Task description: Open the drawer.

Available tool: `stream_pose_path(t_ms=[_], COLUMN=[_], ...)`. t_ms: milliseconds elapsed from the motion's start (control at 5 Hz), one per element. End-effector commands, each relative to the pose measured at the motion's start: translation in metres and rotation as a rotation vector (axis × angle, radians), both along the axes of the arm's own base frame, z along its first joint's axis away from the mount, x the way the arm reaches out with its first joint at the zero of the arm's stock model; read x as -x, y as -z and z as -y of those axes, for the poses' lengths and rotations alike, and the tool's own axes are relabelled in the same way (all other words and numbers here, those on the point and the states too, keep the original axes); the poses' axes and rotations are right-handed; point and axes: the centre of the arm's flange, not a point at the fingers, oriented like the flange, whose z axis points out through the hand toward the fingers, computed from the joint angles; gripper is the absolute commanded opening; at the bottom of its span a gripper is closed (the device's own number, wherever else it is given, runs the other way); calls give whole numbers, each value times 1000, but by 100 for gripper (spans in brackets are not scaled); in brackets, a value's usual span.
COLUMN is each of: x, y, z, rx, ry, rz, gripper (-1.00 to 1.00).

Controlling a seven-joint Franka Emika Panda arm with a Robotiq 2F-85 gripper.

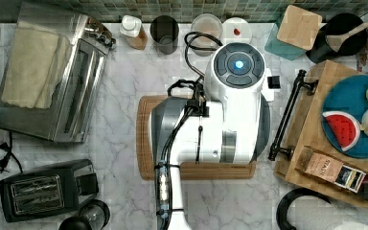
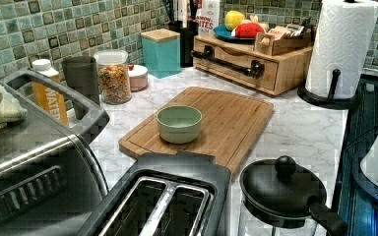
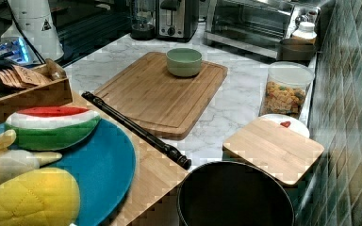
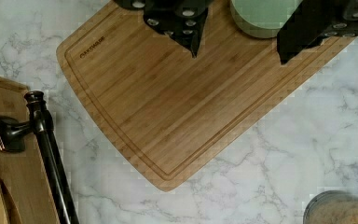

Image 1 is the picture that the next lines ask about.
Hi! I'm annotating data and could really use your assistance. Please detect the wooden tea box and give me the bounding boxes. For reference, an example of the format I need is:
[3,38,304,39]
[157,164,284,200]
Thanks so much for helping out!
[296,148,368,201]

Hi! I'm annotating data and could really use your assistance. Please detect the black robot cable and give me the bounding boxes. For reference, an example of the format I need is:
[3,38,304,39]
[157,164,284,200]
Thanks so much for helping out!
[154,31,224,230]

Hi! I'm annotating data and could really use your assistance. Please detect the teal canister with wooden lid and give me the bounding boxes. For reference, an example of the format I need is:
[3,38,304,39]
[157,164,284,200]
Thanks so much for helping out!
[264,5,322,60]

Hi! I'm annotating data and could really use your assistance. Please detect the black two-slot toaster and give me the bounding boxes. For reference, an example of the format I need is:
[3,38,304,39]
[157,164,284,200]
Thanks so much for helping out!
[0,159,99,222]

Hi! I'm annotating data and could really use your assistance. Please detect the toy watermelon slice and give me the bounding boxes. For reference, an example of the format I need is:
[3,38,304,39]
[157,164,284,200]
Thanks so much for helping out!
[322,111,360,151]

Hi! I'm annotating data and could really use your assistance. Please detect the beige folded towel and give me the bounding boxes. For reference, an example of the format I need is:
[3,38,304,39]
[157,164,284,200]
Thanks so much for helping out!
[1,22,72,109]

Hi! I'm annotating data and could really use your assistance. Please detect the black drawer handle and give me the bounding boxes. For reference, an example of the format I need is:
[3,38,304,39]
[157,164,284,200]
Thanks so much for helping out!
[268,69,319,161]

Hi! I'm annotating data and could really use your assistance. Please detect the wooden drawer box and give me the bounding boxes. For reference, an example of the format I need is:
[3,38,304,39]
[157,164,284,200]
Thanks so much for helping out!
[275,60,368,208]

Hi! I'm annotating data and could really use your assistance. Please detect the small white lidded container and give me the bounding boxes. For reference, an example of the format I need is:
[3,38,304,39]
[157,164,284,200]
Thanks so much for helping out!
[220,17,252,44]

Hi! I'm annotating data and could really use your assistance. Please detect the stainless toaster oven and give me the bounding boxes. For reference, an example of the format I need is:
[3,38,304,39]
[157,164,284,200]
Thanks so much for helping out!
[0,2,116,143]

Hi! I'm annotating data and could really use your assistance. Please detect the black lidded glass pot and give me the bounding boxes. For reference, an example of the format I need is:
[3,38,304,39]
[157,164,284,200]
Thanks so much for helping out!
[58,199,110,230]

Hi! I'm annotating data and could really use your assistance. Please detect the bamboo cutting board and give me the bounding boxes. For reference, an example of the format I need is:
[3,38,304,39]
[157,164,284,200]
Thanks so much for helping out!
[136,95,256,180]

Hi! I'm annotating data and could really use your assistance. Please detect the glass cereal jar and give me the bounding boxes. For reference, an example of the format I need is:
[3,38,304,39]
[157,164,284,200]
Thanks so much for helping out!
[191,13,222,57]

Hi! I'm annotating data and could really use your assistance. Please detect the dark grey tumbler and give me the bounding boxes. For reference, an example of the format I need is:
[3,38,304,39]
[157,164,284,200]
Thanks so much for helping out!
[149,15,179,55]

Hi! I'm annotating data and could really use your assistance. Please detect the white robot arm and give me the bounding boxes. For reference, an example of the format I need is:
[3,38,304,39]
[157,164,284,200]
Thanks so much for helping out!
[148,42,270,230]

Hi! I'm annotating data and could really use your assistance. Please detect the black power cord plug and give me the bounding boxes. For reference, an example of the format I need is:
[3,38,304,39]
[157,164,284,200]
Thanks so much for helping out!
[0,132,23,173]

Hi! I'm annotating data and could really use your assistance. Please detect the wooden spoon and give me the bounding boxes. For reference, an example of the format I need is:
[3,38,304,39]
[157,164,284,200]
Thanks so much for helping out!
[325,13,368,52]

